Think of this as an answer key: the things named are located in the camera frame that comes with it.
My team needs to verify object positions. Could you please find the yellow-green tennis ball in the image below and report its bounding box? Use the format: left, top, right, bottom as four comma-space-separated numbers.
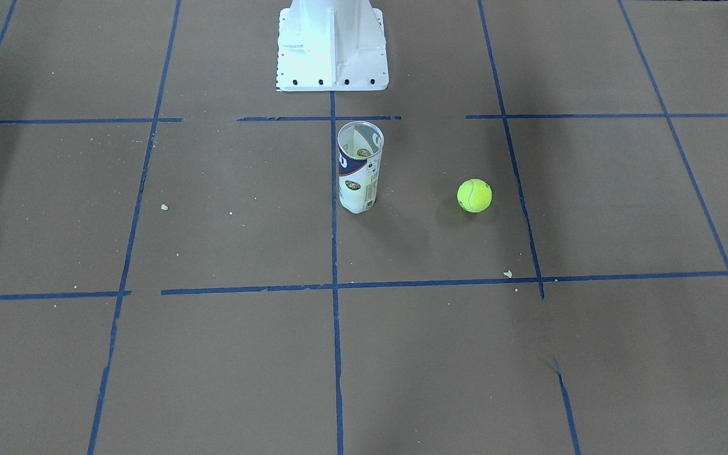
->
456, 178, 493, 214

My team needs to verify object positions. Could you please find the clear tennis ball can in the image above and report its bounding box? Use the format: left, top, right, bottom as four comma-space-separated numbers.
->
336, 121, 385, 215

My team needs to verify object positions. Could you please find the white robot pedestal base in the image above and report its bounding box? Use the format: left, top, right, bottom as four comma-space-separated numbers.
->
275, 1, 390, 92

